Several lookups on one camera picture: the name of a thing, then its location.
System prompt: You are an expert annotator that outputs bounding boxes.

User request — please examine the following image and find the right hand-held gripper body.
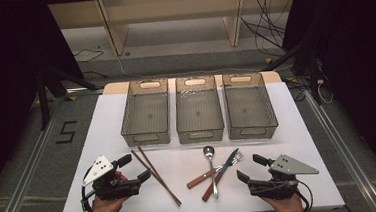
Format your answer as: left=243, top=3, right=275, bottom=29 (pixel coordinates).
left=245, top=151, right=322, bottom=203

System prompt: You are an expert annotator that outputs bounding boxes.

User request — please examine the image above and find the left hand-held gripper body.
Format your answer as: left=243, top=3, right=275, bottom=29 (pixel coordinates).
left=79, top=152, right=142, bottom=204

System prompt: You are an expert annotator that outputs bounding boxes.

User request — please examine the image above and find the brown wooden chopstick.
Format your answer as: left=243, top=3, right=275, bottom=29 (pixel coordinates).
left=137, top=143, right=183, bottom=209
left=130, top=146, right=182, bottom=211

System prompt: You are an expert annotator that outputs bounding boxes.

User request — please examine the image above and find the knife with wooden handle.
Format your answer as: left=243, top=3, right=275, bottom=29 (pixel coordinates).
left=197, top=147, right=244, bottom=203

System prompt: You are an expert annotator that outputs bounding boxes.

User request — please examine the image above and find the metal spoon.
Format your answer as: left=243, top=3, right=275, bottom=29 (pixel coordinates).
left=202, top=144, right=220, bottom=201

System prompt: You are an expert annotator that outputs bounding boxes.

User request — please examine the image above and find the fork with wooden handle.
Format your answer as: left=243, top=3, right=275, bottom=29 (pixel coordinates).
left=183, top=150, right=247, bottom=190

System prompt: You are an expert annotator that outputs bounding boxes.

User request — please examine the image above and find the grey transparent plastic bin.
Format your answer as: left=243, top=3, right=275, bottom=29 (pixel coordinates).
left=221, top=70, right=280, bottom=142
left=117, top=77, right=174, bottom=149
left=172, top=74, right=227, bottom=146

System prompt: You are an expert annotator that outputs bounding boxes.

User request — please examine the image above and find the person's left hand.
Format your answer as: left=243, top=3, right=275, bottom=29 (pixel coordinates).
left=87, top=169, right=133, bottom=212

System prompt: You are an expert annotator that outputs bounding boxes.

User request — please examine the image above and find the person's right hand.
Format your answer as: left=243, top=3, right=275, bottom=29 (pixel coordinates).
left=260, top=191, right=307, bottom=212

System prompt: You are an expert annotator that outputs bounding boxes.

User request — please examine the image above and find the white table cover sheet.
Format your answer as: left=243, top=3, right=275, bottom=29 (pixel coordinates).
left=51, top=77, right=346, bottom=212

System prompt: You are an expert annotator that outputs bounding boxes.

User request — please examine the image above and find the black tripod stand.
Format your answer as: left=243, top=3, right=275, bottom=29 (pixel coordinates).
left=33, top=62, right=101, bottom=132

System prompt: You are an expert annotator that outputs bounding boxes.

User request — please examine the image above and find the black metal stand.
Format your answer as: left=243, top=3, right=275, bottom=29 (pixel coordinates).
left=259, top=39, right=324, bottom=111

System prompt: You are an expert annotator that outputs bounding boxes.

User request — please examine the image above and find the black curtain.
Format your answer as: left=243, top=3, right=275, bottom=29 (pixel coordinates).
left=0, top=0, right=94, bottom=204
left=279, top=0, right=376, bottom=201

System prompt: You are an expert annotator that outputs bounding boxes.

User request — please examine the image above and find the light wooden shelf unit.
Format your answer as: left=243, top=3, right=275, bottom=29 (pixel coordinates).
left=47, top=0, right=302, bottom=61

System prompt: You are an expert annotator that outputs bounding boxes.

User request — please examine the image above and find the right hand-held gripper cable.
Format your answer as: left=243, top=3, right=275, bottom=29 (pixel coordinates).
left=293, top=177, right=316, bottom=212

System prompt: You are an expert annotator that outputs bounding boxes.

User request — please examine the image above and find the hand-held gripper cable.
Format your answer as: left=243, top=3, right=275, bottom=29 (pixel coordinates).
left=78, top=184, right=98, bottom=212
left=293, top=177, right=316, bottom=212

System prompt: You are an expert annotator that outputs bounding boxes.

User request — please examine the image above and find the left hand-held gripper cable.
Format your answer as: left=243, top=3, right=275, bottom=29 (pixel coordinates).
left=78, top=184, right=98, bottom=212

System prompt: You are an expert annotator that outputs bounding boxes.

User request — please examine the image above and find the aluminium floor rail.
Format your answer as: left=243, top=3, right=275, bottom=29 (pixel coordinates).
left=0, top=87, right=113, bottom=212
left=303, top=85, right=376, bottom=212

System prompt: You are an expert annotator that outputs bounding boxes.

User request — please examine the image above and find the white plug with cable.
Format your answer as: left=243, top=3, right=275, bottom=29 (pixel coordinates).
left=315, top=77, right=335, bottom=106

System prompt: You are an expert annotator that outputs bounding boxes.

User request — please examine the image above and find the black floor cable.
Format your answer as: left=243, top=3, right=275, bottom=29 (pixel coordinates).
left=73, top=47, right=109, bottom=82

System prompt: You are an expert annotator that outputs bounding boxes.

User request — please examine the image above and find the bundle of black cables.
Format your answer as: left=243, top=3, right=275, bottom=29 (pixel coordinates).
left=239, top=0, right=289, bottom=60

